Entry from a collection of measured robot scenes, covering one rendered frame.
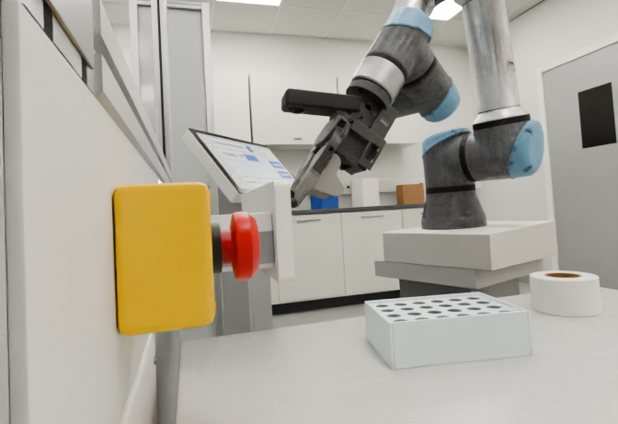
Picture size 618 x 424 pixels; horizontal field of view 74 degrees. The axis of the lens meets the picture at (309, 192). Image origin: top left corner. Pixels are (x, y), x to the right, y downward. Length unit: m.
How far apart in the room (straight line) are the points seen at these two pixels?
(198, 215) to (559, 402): 0.26
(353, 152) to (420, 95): 0.18
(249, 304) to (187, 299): 1.35
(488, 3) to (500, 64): 0.13
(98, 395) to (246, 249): 0.09
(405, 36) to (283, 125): 3.42
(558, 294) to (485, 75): 0.55
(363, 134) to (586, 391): 0.40
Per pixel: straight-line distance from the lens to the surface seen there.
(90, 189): 0.17
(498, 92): 0.96
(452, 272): 0.91
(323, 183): 0.57
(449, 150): 1.00
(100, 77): 0.20
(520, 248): 0.95
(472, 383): 0.35
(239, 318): 1.59
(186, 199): 0.21
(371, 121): 0.64
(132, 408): 0.28
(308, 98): 0.60
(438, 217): 1.00
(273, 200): 0.45
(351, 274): 3.82
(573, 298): 0.55
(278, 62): 4.61
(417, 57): 0.69
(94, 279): 0.17
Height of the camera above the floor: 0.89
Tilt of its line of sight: 3 degrees up
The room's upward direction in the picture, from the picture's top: 3 degrees counter-clockwise
